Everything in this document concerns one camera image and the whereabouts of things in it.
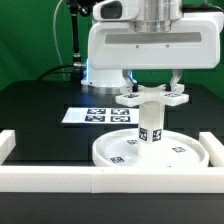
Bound white cable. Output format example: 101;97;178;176
52;0;67;81

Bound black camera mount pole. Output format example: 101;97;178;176
65;0;98;69

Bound white fence bar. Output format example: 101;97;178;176
0;130;16;166
199;132;224;167
0;166;224;193

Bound white left fence bar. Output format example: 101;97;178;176
0;130;16;166

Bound white round table top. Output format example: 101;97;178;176
92;128;209;168

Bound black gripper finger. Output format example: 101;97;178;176
122;70;138;93
165;69;183;92

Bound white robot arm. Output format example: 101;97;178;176
81;0;224;94

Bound black cables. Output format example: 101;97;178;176
36;64;87;82

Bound white front fence bar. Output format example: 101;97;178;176
0;166;224;193

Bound white cross-shaped table base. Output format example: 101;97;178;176
116;84;189;107

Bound white marker sheet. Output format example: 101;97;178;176
62;107;139;124

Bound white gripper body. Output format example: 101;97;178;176
88;0;224;69

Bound white right fence bar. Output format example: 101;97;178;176
199;132;224;167

